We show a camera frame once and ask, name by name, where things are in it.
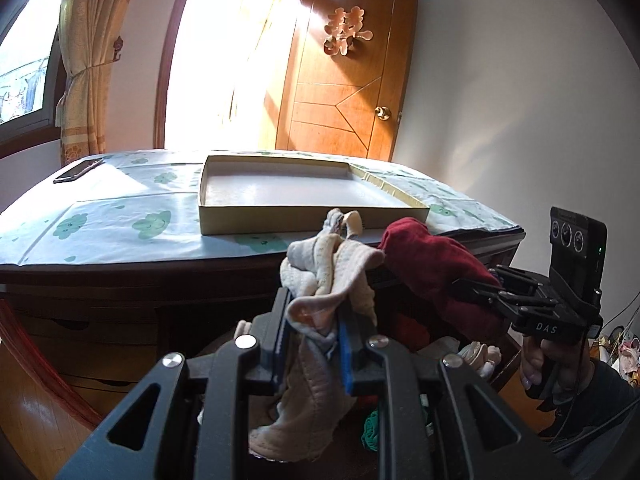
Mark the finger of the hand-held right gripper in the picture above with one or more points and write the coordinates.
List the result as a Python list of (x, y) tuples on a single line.
[(480, 291), (520, 279)]

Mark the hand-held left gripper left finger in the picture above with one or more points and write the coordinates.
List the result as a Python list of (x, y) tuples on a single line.
[(270, 340)]

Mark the person's right forearm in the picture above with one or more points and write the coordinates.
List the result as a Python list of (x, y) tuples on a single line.
[(610, 410)]

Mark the white cloth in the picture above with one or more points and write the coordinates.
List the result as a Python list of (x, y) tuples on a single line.
[(475, 355)]

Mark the wooden door frame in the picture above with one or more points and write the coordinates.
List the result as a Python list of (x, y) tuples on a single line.
[(161, 120)]

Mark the pile of small trinkets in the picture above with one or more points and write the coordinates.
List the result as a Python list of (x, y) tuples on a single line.
[(625, 355)]

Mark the dark red underwear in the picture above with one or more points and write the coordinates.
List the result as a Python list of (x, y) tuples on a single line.
[(430, 260)]

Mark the beige underwear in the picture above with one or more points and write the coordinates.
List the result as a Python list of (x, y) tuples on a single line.
[(320, 270)]

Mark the gold door ornament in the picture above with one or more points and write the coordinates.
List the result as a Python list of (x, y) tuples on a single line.
[(345, 30)]

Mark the brass door knob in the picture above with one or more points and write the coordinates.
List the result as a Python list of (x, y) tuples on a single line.
[(383, 112)]

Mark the curtain wall hook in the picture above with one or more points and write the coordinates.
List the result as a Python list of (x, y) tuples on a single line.
[(117, 50)]

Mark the black smartphone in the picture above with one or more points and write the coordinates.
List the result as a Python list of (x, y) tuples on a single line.
[(77, 171)]

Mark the person's right hand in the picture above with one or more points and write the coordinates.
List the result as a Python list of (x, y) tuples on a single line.
[(531, 360)]

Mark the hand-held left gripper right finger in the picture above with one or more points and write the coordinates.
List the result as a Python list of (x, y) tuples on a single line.
[(346, 360)]

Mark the cloud print table cover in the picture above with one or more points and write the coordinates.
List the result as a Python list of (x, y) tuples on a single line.
[(110, 195)]

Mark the window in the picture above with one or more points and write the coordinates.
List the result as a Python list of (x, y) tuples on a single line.
[(25, 60)]

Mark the shallow cardboard box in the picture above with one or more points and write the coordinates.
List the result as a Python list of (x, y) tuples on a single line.
[(280, 187)]

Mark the yellow curtain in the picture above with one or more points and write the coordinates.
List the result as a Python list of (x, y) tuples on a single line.
[(85, 110)]

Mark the dresser drawer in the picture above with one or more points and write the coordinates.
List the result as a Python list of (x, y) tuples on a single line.
[(507, 365)]

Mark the wooden door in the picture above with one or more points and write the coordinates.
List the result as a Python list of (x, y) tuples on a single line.
[(340, 100)]

